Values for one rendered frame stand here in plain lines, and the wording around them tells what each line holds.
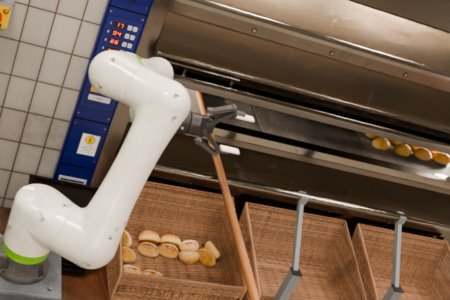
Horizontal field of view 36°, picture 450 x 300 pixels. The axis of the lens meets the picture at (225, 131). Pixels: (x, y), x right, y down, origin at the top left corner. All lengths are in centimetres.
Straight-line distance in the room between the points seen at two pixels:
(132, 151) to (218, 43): 114
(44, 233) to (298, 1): 148
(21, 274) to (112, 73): 58
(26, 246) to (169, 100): 52
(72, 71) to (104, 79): 102
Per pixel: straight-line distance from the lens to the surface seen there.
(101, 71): 179
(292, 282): 281
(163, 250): 312
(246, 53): 285
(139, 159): 175
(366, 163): 333
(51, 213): 179
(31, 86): 284
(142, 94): 176
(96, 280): 293
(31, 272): 193
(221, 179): 262
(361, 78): 307
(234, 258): 309
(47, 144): 298
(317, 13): 284
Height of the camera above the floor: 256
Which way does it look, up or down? 27 degrees down
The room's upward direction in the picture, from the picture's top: 24 degrees clockwise
